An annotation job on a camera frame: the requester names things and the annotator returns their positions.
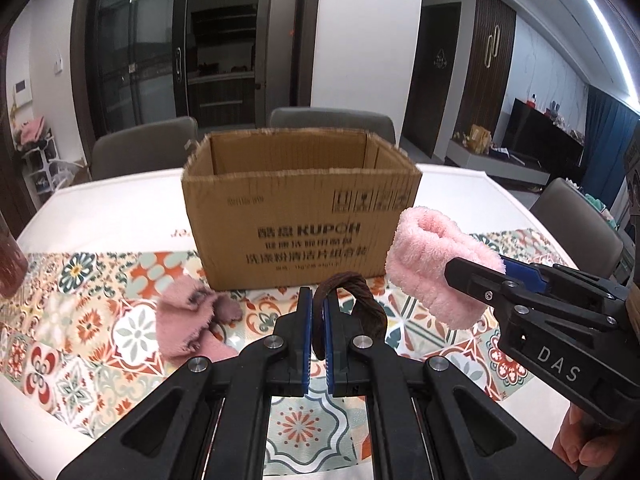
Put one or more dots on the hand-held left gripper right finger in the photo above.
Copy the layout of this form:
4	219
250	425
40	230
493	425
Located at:
330	345

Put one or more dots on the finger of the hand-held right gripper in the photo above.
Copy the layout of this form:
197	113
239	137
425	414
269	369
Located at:
530	272
475	280

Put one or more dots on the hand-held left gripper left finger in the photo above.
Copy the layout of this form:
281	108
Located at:
305	340

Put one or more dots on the pink fluffy wristband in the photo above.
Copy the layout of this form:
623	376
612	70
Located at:
430	260

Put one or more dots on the brown twisted hair band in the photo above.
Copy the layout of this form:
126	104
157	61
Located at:
367	305

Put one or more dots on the cardboard box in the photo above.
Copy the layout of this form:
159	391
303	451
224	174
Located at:
280	220

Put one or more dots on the person's right hand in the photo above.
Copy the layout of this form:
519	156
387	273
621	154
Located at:
580	440

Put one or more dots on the grey dining chair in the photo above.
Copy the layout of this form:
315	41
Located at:
575	225
140	147
330	119

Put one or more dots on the teal cloth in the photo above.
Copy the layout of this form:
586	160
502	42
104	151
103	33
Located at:
597	206

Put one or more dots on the white television cabinet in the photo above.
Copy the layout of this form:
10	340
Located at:
500	165

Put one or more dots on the pink knitted cloth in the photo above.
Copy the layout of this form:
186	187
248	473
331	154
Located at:
185	320

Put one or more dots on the black television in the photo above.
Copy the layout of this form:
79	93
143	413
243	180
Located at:
540	132

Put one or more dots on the yellow box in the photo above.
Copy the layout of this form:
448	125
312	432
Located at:
479	139

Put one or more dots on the blue curtain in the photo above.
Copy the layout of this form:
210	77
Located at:
610	145

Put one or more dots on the dark brown door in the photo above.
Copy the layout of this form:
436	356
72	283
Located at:
432	85

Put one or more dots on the wood slat double door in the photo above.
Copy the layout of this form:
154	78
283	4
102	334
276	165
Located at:
492	60

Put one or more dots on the ceiling light strip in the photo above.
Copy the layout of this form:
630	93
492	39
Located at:
610	25

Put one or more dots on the glass vase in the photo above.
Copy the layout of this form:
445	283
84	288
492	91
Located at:
10	265

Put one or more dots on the white shoe rack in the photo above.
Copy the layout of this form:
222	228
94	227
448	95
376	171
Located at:
45	165

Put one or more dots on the sliding glass door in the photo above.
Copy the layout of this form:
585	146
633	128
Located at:
150	50

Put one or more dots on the white wall switch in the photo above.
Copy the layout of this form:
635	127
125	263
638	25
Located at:
58	60

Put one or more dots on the wall intercom panel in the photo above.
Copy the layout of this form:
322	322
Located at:
22	91

